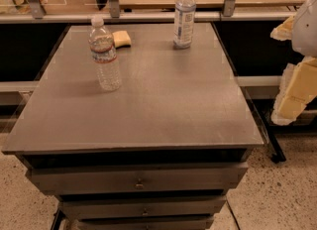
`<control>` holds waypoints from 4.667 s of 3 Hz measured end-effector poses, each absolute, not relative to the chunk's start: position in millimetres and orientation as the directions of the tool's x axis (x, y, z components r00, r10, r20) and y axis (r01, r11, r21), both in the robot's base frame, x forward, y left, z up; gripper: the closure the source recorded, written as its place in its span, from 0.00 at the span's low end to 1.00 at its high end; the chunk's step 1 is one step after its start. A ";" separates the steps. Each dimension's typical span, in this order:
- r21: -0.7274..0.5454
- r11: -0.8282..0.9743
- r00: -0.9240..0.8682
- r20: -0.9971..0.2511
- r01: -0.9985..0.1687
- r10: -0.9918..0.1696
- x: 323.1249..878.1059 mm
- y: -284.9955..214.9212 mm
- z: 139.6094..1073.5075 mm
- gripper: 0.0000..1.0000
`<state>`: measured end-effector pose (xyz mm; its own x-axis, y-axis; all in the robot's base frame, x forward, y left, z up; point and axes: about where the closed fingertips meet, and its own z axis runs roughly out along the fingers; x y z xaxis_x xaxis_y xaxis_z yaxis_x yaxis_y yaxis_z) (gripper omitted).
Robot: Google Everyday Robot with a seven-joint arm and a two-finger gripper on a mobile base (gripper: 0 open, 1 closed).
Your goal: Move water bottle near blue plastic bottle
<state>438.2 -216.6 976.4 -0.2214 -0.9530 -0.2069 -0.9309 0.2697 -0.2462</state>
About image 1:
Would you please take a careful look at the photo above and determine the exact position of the drawer with handle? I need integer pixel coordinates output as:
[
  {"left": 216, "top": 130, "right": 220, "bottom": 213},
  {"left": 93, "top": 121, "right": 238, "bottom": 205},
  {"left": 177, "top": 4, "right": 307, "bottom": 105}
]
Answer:
[
  {"left": 59, "top": 195, "right": 225, "bottom": 220},
  {"left": 28, "top": 163, "right": 248, "bottom": 195}
]

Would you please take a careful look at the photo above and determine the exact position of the yellow sponge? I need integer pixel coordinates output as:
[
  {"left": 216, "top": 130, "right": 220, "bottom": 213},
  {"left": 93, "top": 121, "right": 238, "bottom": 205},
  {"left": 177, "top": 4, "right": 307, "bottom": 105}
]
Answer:
[{"left": 113, "top": 31, "right": 132, "bottom": 48}]

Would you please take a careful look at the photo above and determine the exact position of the blue label plastic bottle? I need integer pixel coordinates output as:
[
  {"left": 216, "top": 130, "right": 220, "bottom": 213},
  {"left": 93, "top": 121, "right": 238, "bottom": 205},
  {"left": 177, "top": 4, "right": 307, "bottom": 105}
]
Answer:
[{"left": 173, "top": 0, "right": 196, "bottom": 49}]

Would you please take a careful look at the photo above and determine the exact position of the wooden shelf with metal rails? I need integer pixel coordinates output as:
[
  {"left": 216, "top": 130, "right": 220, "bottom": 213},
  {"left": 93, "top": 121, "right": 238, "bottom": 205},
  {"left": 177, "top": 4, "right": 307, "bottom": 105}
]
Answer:
[{"left": 39, "top": 0, "right": 306, "bottom": 23}]

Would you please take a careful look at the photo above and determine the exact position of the middle drawer with handle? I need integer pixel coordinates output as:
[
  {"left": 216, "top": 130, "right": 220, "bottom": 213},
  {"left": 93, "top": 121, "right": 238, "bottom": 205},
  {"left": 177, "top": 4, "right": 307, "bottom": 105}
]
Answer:
[{"left": 59, "top": 195, "right": 225, "bottom": 220}]

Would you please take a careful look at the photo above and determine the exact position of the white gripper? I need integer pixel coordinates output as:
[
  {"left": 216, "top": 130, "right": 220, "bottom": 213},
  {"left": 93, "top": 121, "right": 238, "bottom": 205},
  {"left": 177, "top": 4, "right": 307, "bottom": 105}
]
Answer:
[{"left": 270, "top": 0, "right": 317, "bottom": 126}]

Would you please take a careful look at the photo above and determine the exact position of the top drawer with handle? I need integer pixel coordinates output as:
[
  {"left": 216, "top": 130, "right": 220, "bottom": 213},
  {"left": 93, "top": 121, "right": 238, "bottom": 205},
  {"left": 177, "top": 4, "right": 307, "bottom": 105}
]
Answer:
[{"left": 28, "top": 163, "right": 248, "bottom": 195}]

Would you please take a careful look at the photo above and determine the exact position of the clear water bottle red label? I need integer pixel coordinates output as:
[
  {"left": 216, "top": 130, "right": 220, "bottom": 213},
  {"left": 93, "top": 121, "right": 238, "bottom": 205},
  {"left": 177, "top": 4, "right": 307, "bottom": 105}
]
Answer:
[{"left": 88, "top": 16, "right": 122, "bottom": 91}]

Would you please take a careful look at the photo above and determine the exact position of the bottom drawer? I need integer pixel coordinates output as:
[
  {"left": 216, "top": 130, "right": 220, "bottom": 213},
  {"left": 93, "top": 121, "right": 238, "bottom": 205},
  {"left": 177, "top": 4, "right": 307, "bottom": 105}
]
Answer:
[{"left": 78, "top": 216, "right": 214, "bottom": 230}]

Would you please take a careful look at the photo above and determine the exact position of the grey drawer cabinet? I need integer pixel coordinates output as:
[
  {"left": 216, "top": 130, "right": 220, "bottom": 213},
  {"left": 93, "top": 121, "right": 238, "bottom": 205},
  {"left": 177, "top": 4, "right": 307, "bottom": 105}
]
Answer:
[{"left": 1, "top": 22, "right": 265, "bottom": 230}]

